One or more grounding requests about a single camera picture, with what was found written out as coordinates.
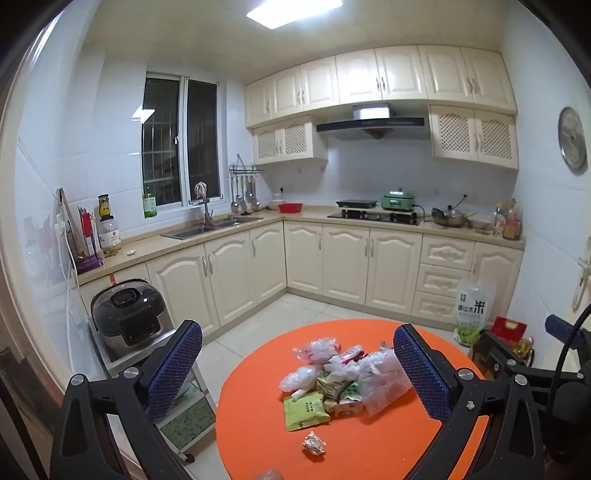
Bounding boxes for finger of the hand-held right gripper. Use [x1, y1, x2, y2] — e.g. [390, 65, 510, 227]
[545, 315, 587, 352]
[472, 330, 532, 376]

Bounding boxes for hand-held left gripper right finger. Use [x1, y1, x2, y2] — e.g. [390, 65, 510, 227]
[392, 323, 546, 480]

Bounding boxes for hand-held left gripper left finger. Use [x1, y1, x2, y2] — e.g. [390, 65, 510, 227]
[50, 319, 204, 480]

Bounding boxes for large clear plastic bag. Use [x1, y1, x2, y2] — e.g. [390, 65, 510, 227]
[358, 344, 414, 417]

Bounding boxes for green checked plastic wrapper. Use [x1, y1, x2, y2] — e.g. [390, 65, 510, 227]
[339, 381, 370, 416]

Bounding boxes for red print plastic bag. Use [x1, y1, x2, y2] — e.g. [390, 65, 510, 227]
[292, 338, 342, 367]

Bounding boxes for green snack packet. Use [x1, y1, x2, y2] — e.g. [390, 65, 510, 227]
[283, 391, 331, 432]

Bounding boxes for white plastic bag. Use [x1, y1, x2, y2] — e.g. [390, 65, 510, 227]
[279, 364, 324, 392]

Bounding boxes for paper ball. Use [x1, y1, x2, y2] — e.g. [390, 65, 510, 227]
[302, 431, 327, 457]

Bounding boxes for red gift box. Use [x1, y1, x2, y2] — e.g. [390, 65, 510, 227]
[490, 316, 528, 344]

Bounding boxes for white green rice bag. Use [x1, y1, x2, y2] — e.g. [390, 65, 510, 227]
[455, 279, 497, 347]

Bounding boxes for step stool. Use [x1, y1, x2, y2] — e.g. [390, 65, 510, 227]
[88, 318, 218, 462]

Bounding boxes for cream cabinet drawer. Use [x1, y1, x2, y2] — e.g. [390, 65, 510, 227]
[417, 264, 471, 298]
[421, 234, 475, 271]
[411, 291, 460, 326]

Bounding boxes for black rice cooker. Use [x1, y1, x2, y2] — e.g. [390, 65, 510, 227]
[90, 278, 174, 361]

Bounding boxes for white panel door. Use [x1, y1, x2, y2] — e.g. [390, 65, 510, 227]
[570, 185, 591, 324]

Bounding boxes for cream lower kitchen cabinets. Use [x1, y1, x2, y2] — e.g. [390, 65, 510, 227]
[76, 205, 527, 365]

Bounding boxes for purple board rack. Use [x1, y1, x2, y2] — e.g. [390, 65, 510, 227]
[74, 205, 105, 275]

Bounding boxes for metal wok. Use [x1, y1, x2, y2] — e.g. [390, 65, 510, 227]
[431, 207, 469, 228]

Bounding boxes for steel double sink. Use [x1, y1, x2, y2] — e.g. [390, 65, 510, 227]
[161, 216, 265, 241]

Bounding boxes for large clear plastic jar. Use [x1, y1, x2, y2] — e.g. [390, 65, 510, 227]
[98, 217, 123, 257]

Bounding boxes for metal faucet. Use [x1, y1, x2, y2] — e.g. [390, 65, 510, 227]
[198, 196, 217, 228]

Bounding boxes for black gas stove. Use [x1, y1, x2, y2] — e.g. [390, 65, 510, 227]
[327, 209, 422, 227]

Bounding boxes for green electric pot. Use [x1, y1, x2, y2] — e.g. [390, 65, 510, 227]
[380, 188, 419, 210]

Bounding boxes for knife rack with utensils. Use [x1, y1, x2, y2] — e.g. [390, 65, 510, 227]
[55, 187, 86, 259]

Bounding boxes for hanging metal utensils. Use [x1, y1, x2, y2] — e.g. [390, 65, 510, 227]
[230, 175, 262, 213]

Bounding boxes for barred kitchen window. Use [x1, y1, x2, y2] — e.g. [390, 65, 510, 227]
[141, 71, 221, 208]

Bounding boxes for square ceiling light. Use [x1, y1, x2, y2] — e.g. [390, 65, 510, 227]
[246, 0, 343, 31]

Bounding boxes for black cable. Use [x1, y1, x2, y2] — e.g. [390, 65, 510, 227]
[550, 304, 591, 372]

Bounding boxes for cream door handle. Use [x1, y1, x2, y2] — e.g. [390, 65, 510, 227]
[571, 256, 591, 311]

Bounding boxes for round metal wall clock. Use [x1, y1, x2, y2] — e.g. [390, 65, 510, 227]
[558, 107, 588, 174]

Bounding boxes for wall utensil rack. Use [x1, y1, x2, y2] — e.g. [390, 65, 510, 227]
[228, 154, 266, 178]

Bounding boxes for cream upper wall cabinets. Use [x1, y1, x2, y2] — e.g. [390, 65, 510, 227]
[244, 45, 518, 129]

